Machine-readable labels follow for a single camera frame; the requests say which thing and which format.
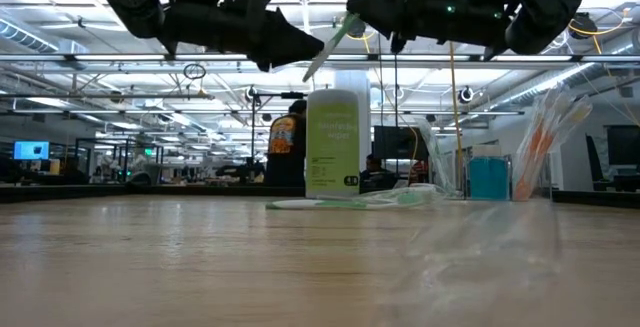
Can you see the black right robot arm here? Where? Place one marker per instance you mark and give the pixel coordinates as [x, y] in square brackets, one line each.
[550, 7]

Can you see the clear plastic cup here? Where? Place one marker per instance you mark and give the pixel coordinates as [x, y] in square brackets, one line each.
[545, 187]
[460, 187]

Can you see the green toothbrush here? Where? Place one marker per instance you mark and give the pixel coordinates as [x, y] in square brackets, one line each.
[320, 59]
[410, 194]
[325, 204]
[435, 157]

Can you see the yellow jug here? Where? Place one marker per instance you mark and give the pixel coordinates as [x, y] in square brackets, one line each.
[54, 167]

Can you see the person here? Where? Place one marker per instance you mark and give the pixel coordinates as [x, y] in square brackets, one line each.
[287, 162]
[372, 174]

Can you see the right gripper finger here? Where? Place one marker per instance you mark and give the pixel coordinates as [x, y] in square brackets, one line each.
[398, 42]
[395, 12]

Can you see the green disinfecting wipes canister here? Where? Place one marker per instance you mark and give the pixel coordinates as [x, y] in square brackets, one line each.
[332, 137]

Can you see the blue screen monitor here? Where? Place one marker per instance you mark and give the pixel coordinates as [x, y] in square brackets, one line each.
[31, 151]

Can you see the black monitor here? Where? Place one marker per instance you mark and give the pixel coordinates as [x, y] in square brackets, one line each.
[395, 142]
[625, 144]

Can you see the silver ventilation duct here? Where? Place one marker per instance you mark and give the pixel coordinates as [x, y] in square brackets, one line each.
[25, 37]
[550, 84]

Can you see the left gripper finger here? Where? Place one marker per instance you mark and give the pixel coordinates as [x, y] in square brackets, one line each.
[290, 42]
[270, 67]

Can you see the black boom stand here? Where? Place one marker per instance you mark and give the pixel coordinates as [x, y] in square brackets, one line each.
[292, 95]

